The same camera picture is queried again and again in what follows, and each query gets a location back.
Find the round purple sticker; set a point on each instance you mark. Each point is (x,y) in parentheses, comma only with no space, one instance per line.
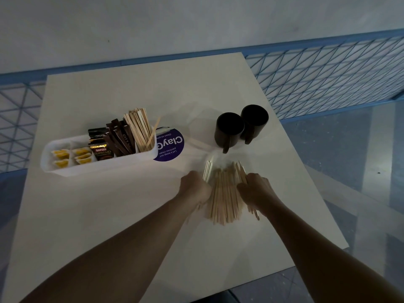
(172,145)

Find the person's left hand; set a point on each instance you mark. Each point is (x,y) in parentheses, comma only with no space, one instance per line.
(193,188)

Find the person's right forearm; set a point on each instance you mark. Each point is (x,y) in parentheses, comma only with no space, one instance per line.
(325,258)

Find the person's left forearm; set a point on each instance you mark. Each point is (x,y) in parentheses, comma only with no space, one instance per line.
(104,258)

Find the person's right thumb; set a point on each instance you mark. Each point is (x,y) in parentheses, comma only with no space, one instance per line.
(243,187)

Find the bunch of upright wooden stirrers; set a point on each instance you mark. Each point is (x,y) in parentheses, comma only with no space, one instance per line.
(140,129)

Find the red brown coffee sachet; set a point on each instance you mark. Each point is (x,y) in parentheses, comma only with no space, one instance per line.
(101,152)

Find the bunch of brown stick sachets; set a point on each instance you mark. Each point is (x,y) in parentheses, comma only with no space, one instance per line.
(119,138)

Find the person's left fingers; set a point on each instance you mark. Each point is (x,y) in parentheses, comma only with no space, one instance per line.
(207,192)

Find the black coffee sachet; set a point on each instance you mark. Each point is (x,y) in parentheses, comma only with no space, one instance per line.
(97,133)

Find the pile of wooden stirrers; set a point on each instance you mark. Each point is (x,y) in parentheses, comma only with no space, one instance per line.
(225,195)

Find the black mug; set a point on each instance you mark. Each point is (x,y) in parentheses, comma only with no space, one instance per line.
(228,129)
(255,121)

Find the white plastic organizer tray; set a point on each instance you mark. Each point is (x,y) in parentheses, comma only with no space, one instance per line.
(94,162)

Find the person's right hand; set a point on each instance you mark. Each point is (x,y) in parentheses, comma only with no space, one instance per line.
(259,194)

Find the yellow condiment packet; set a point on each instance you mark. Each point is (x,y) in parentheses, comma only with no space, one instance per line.
(61,163)
(81,151)
(84,159)
(60,153)

